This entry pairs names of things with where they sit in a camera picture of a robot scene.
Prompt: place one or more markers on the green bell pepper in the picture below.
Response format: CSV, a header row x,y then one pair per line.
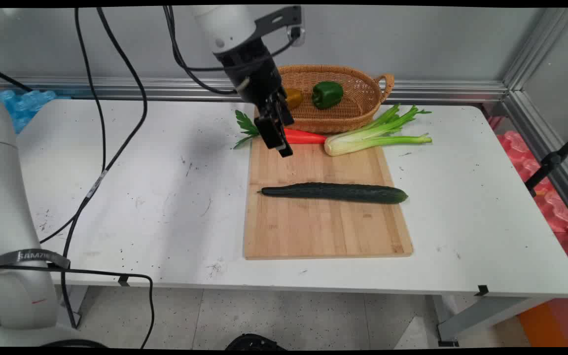
x,y
327,94

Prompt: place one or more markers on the dark green cucumber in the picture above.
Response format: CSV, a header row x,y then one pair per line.
x,y
333,192

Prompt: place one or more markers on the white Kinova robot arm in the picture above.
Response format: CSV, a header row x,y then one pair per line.
x,y
8,197

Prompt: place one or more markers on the slanted aluminium frame post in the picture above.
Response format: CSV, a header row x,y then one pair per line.
x,y
535,59

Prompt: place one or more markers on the black tripod stand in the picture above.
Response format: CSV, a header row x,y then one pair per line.
x,y
552,160

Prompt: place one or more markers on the yellow bell pepper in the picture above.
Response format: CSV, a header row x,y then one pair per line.
x,y
294,97

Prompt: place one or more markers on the green celery stalk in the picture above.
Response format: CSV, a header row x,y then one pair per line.
x,y
363,140

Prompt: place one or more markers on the orange carrot with leaves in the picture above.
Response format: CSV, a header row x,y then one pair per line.
x,y
306,136

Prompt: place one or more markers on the bamboo cutting board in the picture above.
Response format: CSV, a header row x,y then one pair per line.
x,y
323,227

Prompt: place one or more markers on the pink bubble wrap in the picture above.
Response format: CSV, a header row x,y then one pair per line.
x,y
550,202

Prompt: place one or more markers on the horizontal aluminium frame rail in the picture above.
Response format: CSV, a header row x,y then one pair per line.
x,y
412,91

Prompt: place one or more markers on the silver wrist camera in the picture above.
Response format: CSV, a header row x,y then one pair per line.
x,y
296,35

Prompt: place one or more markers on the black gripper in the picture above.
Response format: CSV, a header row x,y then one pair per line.
x,y
252,74

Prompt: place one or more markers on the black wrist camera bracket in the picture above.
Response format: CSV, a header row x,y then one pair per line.
x,y
276,20

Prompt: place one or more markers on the grey metal table leg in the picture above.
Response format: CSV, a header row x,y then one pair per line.
x,y
486,315

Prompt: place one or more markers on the woven wicker basket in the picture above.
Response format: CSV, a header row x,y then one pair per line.
x,y
358,106

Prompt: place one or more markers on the black table edge clip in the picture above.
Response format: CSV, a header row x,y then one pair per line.
x,y
124,280
482,290

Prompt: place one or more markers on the black round floor object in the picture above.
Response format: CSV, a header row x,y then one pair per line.
x,y
254,342

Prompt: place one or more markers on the blue bubble wrap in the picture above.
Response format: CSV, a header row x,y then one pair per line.
x,y
25,106

